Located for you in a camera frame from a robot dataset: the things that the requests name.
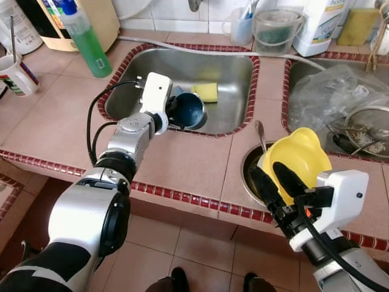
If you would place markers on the white bottle yellow cap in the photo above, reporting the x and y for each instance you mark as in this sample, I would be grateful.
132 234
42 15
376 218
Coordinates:
319 24

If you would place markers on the black robot right foot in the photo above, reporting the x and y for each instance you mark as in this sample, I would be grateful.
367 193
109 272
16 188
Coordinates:
252 283

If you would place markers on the clear toothbrush cup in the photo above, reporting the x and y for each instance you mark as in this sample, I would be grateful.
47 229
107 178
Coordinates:
240 29

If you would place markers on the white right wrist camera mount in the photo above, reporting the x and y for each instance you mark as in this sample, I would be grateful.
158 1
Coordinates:
343 194

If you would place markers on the round steel strainer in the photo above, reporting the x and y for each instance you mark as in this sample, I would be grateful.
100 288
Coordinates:
368 118

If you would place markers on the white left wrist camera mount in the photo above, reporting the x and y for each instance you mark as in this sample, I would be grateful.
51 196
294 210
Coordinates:
155 91

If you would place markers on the black robot foot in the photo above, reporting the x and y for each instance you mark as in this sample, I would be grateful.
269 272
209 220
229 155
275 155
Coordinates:
252 283
176 281

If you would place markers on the dark yellow sponge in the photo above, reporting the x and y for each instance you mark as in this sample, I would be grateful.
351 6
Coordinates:
358 27

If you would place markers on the steel sink basin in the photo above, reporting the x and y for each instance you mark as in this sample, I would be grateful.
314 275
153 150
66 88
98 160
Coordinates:
298 131
231 73

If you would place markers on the chrome gooseneck faucet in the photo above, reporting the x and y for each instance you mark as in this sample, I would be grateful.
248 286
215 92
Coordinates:
382 7

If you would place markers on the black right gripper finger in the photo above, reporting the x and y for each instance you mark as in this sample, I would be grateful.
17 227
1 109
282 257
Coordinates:
262 187
289 180

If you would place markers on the white printed mug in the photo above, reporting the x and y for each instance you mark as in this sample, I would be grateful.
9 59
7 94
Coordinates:
15 74

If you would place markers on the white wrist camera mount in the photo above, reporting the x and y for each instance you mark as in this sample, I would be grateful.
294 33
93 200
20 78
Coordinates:
155 91
343 194

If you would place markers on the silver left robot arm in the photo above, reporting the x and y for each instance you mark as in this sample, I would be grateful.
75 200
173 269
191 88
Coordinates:
91 207

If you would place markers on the yellow sponge block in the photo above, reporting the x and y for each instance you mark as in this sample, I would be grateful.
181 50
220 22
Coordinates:
205 91

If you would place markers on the black robot left foot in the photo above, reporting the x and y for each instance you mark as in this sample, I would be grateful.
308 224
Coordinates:
176 281

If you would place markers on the brown twine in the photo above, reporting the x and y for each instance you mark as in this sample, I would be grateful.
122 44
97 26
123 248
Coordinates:
377 48

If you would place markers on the shallow steel bowl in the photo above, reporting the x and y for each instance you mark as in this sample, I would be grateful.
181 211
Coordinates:
249 176

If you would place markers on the clear plastic bag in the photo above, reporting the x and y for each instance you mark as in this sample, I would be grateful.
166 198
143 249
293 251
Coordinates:
328 91

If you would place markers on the yellow plastic bowl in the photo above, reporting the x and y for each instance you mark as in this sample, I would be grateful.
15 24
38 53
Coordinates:
298 152

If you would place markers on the steel wall tap pipe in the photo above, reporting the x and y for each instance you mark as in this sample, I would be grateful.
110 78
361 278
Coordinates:
194 5

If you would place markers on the dark blue plastic cup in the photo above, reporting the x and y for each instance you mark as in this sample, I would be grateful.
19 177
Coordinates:
189 111

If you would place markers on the beige water purifier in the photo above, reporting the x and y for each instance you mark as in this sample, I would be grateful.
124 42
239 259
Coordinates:
106 21

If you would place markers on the blue toothbrush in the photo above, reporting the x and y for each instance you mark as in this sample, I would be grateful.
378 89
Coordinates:
249 7

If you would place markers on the thin steel stirring spoon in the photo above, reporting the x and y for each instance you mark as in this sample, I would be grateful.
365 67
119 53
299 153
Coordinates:
12 36

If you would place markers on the white cleaner bottle green cap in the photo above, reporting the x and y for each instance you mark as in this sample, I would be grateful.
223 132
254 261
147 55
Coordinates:
385 36

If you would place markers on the large white pump bottle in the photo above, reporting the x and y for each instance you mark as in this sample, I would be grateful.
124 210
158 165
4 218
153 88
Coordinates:
18 24

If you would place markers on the green dish soap bottle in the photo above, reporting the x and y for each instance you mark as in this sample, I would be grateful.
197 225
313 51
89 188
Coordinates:
90 45

